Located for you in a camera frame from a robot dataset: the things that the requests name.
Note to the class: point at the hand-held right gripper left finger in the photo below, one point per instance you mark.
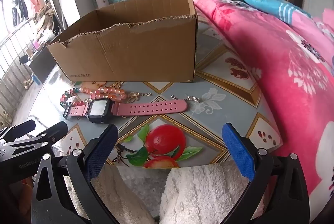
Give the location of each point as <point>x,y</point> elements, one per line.
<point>101,153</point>

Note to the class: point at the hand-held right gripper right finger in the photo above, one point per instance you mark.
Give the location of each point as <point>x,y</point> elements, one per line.
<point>238,151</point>

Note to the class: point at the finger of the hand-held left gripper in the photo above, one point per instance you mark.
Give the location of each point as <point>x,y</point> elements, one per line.
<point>52,132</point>
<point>21,128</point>

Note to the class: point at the brown cardboard box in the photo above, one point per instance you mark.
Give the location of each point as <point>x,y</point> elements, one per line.
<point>130,52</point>

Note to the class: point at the beige slippers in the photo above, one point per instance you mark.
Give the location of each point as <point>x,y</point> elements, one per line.
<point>27,82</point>

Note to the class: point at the white fluffy garment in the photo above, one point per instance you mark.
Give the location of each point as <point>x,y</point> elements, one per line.
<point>203,195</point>

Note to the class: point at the dark grey cabinet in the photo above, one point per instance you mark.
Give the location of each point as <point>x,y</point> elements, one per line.
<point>41,67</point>

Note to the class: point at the metal window railing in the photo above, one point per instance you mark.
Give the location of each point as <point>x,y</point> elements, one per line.
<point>10,62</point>

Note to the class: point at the pink floral blanket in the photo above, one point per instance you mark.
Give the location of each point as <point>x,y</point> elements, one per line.
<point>274,57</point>

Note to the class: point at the pile of cloths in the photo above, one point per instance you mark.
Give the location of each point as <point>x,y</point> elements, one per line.
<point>45,15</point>

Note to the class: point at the dark hanging jacket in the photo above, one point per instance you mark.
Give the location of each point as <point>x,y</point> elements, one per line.
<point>19,7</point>

